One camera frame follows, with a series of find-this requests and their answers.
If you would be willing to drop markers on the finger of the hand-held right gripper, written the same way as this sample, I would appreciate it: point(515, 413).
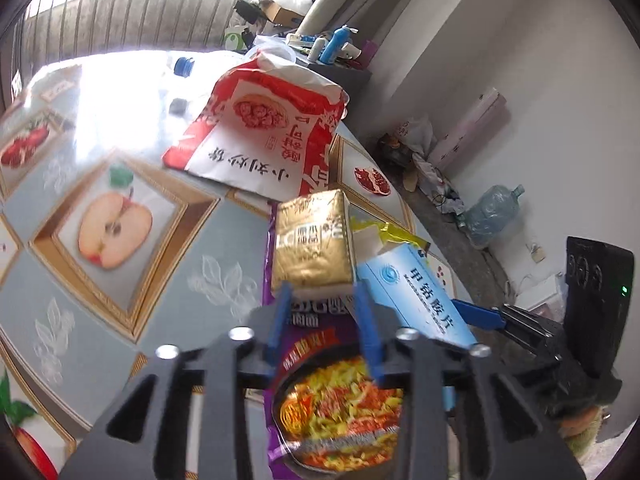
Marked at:
point(480, 316)

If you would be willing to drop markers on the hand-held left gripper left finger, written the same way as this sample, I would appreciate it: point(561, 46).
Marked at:
point(280, 320)

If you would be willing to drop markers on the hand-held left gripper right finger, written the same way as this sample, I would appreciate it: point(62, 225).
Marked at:
point(367, 330)

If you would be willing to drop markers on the blue white medicine box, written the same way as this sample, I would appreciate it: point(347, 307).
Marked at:
point(415, 290)

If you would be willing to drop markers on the gold foil snack packet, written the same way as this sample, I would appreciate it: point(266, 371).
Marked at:
point(310, 240)

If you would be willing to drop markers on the yellow snack packet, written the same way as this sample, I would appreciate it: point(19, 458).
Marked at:
point(390, 235)

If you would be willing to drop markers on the clear plastic bottle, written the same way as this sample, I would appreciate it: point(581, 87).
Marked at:
point(182, 66)

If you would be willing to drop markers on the white plastic box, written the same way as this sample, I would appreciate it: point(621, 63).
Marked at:
point(540, 292)

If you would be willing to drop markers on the purple instant noodle packet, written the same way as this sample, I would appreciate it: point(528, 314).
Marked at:
point(340, 400)

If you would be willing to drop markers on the large clear water jug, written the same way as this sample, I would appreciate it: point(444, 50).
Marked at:
point(492, 215)

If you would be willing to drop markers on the green fluffy cloth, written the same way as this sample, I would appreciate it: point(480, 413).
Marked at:
point(585, 427)

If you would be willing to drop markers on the fruit pattern table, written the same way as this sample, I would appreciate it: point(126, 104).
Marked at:
point(150, 285)

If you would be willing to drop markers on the pile of floor clutter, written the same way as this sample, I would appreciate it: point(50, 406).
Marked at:
point(430, 185)

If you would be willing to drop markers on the red white paper bag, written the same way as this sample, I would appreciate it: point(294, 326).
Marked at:
point(250, 150)

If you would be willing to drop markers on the white plastic shopping bag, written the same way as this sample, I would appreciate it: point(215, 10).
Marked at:
point(415, 132)

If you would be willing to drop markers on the pink floral long box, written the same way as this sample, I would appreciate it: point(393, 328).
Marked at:
point(475, 120)

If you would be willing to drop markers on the grey cabinet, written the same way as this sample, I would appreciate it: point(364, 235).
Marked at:
point(350, 77)

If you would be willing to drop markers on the small white bottle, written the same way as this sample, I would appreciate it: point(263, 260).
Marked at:
point(317, 50)

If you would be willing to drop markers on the pink cup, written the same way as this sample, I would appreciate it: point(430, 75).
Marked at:
point(369, 54)

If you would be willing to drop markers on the blue bottle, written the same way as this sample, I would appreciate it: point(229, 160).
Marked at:
point(334, 45)

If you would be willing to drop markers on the white green appliance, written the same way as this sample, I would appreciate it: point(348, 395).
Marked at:
point(235, 40)

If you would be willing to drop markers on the cardboard box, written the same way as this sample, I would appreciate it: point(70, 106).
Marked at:
point(285, 12)

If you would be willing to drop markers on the black bag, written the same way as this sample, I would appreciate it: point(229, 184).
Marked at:
point(247, 10)

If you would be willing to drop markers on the metal window railing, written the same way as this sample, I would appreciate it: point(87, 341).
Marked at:
point(125, 15)

